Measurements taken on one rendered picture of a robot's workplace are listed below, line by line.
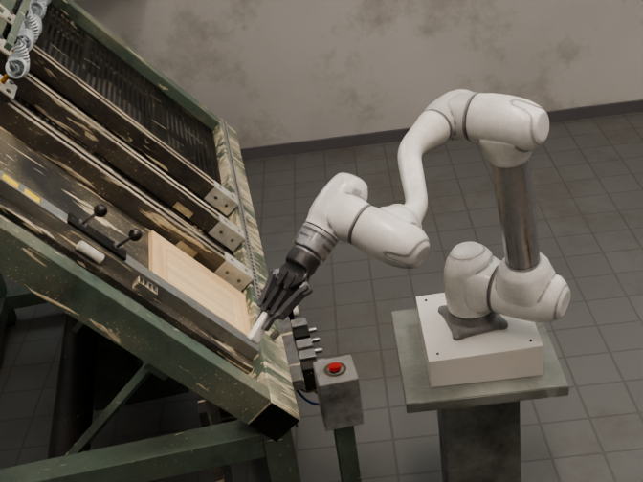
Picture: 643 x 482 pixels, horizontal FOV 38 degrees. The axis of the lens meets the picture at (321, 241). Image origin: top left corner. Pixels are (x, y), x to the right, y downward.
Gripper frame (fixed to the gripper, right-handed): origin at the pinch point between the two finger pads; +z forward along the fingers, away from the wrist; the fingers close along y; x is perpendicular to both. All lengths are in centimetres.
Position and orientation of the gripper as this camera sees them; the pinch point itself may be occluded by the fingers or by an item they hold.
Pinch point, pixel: (260, 327)
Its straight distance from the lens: 212.0
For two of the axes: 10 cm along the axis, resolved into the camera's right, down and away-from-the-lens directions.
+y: 7.1, 3.1, -6.4
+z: -5.3, 8.3, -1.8
